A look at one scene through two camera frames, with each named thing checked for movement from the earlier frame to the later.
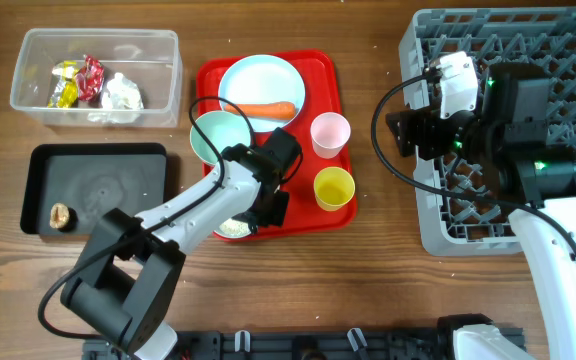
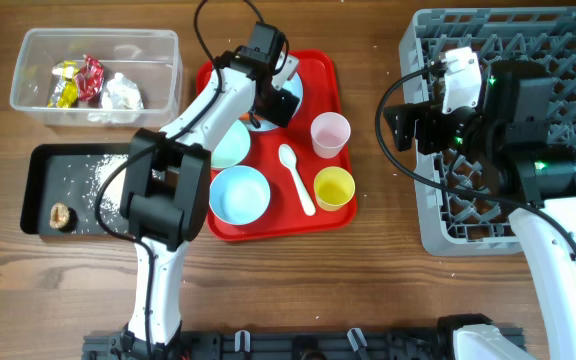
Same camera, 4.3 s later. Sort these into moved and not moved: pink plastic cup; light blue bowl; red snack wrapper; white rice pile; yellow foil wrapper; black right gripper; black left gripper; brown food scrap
Moved: black left gripper; light blue bowl; white rice pile
Not moved: black right gripper; brown food scrap; pink plastic cup; red snack wrapper; yellow foil wrapper
